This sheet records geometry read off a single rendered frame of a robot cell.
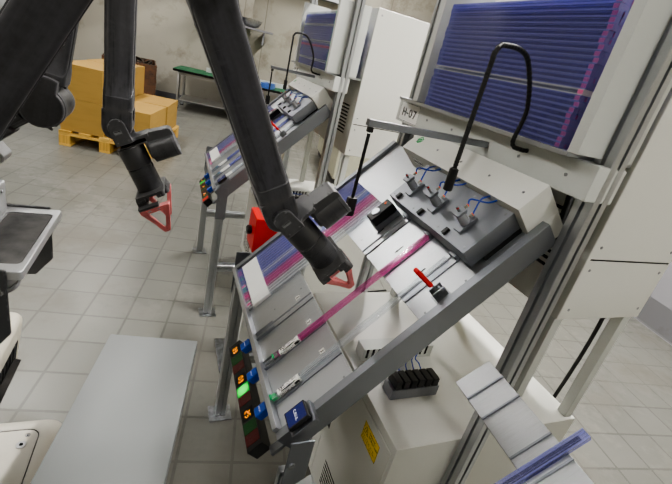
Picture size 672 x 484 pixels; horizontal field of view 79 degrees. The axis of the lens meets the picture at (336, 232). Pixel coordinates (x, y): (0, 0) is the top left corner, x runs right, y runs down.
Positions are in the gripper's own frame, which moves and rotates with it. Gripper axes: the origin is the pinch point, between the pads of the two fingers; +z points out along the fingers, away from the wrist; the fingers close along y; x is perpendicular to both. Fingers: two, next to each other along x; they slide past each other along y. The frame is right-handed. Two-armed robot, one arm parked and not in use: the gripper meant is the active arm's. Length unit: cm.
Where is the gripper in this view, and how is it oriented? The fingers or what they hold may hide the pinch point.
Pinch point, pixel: (349, 284)
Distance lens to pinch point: 85.2
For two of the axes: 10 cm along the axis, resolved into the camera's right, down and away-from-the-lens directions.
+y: -3.3, -4.3, 8.4
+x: -7.7, 6.3, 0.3
